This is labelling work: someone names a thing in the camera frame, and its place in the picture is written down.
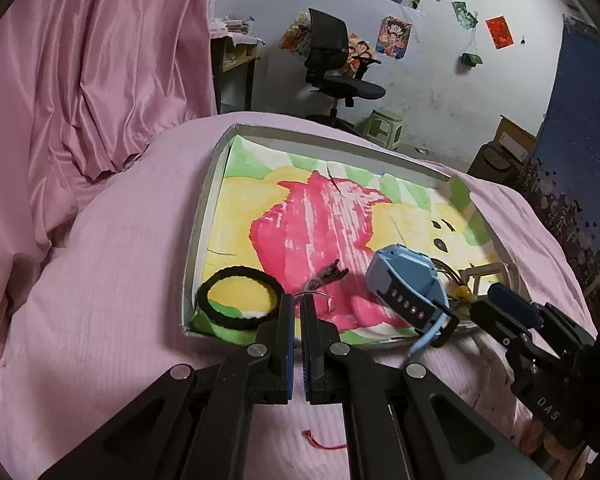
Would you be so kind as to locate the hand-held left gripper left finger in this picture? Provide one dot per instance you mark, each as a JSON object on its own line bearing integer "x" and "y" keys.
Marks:
{"x": 290, "y": 340}

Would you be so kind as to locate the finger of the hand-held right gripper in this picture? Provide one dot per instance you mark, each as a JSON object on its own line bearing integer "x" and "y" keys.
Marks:
{"x": 495, "y": 320}
{"x": 512, "y": 304}

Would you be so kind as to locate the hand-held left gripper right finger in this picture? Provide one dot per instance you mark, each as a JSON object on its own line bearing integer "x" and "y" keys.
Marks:
{"x": 307, "y": 340}

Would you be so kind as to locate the beige hair claw clip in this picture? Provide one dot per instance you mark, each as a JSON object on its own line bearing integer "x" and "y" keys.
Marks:
{"x": 480, "y": 271}

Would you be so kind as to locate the dark hair clip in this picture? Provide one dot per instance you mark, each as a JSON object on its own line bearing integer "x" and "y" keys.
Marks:
{"x": 330, "y": 272}

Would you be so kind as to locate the blue smart watch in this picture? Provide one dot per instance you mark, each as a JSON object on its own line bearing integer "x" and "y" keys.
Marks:
{"x": 405, "y": 270}

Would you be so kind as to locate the grey shallow tray box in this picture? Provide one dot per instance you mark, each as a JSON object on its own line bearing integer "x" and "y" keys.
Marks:
{"x": 200, "y": 240}

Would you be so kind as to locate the person's right hand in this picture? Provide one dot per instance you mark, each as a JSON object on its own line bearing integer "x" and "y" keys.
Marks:
{"x": 532, "y": 440}

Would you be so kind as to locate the painted paper liner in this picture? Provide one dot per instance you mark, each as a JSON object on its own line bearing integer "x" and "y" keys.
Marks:
{"x": 320, "y": 220}

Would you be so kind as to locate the black bag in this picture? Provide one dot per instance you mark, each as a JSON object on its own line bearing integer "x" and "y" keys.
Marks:
{"x": 495, "y": 165}

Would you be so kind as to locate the cardboard box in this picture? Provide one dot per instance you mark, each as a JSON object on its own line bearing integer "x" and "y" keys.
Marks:
{"x": 515, "y": 135}

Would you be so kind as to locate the pink ribbed blanket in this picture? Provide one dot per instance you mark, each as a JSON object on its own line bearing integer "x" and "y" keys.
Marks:
{"x": 105, "y": 310}

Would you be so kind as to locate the blue dotted curtain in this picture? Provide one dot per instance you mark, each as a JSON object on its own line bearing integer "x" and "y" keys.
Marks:
{"x": 580, "y": 110}

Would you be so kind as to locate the green plastic stool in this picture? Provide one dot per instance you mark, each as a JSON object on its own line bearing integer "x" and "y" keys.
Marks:
{"x": 384, "y": 127}

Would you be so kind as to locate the green hanging ornament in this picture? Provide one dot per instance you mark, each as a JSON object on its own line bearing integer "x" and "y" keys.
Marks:
{"x": 470, "y": 59}

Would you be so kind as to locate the wooden desk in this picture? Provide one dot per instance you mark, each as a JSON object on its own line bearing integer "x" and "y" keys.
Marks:
{"x": 235, "y": 60}

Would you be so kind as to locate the cartoon print cushion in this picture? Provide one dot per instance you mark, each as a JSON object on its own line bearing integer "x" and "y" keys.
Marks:
{"x": 357, "y": 52}

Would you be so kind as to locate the colourful printed bag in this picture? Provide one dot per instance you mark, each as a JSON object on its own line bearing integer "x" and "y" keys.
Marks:
{"x": 295, "y": 35}

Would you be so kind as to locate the black office chair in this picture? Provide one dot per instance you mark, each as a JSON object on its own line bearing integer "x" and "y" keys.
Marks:
{"x": 327, "y": 35}

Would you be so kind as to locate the stack of books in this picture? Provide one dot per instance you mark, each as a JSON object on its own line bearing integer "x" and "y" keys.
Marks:
{"x": 232, "y": 24}

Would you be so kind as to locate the pink satin curtain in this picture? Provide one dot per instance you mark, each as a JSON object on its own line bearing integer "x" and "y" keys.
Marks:
{"x": 105, "y": 60}

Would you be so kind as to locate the red paper wall decoration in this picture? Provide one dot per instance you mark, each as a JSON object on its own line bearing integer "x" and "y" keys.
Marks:
{"x": 500, "y": 33}

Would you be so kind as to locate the anime wall poster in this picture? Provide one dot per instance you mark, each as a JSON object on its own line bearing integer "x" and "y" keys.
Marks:
{"x": 394, "y": 36}

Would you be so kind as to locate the green wall photos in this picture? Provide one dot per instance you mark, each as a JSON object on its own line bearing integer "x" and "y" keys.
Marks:
{"x": 464, "y": 14}

